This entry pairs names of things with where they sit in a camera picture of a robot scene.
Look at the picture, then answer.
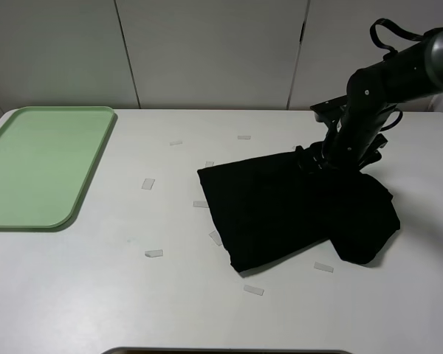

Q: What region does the clear tape left edge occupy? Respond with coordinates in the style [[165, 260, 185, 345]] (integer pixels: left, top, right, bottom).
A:
[[141, 178, 155, 190]]

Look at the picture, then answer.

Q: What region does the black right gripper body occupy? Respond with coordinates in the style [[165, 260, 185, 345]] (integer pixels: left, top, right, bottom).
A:
[[320, 129, 388, 171]]

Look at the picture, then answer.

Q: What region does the clear tape front left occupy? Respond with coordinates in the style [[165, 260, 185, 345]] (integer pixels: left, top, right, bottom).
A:
[[145, 249, 163, 258]]

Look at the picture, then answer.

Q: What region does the clear tape front right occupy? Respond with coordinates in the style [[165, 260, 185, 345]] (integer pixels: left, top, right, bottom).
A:
[[314, 262, 334, 273]]

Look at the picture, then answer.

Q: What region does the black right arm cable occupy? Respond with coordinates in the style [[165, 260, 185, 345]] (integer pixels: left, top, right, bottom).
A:
[[368, 17, 443, 132]]

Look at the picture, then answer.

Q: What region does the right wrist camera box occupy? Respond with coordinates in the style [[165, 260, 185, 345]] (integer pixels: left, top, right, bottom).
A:
[[310, 95, 348, 125]]

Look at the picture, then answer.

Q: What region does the black door hinge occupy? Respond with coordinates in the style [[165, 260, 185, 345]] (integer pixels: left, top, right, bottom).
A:
[[299, 21, 306, 44]]

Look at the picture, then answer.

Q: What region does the black short sleeve shirt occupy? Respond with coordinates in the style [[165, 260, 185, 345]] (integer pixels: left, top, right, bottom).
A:
[[197, 147, 400, 273]]

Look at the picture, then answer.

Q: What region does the green plastic tray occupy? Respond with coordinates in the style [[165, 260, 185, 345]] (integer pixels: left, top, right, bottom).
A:
[[0, 106, 117, 231]]

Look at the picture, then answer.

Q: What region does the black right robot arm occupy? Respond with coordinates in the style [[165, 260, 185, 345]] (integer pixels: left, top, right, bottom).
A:
[[295, 18, 443, 173]]

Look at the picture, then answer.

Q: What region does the clear tape front centre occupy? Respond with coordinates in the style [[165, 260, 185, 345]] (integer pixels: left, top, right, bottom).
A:
[[243, 285, 264, 296]]

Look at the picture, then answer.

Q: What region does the clear tape middle left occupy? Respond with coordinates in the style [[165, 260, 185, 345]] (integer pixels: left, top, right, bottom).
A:
[[193, 201, 208, 208]]

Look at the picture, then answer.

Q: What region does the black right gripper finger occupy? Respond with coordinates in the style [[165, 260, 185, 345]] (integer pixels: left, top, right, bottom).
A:
[[297, 145, 331, 174]]

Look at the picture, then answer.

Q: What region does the clear tape lower middle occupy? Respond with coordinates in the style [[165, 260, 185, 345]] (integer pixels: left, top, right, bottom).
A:
[[209, 230, 222, 246]]

